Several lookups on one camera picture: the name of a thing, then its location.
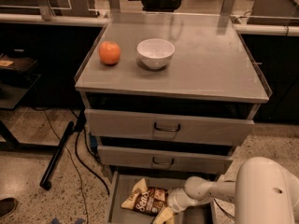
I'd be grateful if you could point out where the bottom grey drawer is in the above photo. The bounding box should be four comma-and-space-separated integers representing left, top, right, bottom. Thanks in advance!
105, 170, 218, 224

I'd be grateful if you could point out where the white bowl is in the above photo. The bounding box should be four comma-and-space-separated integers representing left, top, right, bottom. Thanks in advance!
137, 38, 175, 70

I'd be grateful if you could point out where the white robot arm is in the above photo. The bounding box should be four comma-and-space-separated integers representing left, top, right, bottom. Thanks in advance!
152, 157, 299, 224

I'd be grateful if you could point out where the white counter rail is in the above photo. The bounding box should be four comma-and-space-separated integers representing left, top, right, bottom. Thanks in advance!
0, 14, 108, 27

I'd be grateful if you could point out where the black cable loop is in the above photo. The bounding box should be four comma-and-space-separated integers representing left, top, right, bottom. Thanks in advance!
213, 199, 236, 221

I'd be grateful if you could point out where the brown chip bag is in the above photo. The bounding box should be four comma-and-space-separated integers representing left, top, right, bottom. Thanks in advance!
121, 178, 168, 217

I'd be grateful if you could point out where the black floor cable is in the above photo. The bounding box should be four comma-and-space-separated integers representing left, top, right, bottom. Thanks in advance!
69, 109, 111, 197

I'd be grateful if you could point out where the orange fruit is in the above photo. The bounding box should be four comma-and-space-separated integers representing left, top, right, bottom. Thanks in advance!
99, 41, 121, 65

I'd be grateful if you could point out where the grey drawer cabinet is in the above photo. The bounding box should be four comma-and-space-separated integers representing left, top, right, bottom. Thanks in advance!
76, 12, 271, 174

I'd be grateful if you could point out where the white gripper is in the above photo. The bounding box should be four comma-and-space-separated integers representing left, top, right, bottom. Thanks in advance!
152, 188, 195, 224

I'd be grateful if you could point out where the grey drawer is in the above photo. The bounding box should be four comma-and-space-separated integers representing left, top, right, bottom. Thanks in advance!
105, 170, 218, 224
85, 109, 254, 146
98, 146, 232, 175

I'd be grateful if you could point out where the top grey drawer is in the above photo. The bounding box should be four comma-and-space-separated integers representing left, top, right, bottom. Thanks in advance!
85, 109, 254, 146

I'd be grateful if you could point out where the black side table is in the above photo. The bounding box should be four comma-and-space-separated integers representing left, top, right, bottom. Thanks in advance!
0, 49, 39, 151

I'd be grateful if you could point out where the dark shoe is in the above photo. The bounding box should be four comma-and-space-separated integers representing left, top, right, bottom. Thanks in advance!
0, 198, 18, 218

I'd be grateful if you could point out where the middle grey drawer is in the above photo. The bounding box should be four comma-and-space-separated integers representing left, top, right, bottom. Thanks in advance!
98, 146, 232, 175

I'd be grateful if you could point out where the black stand leg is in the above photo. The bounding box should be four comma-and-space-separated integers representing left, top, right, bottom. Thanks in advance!
39, 121, 74, 190

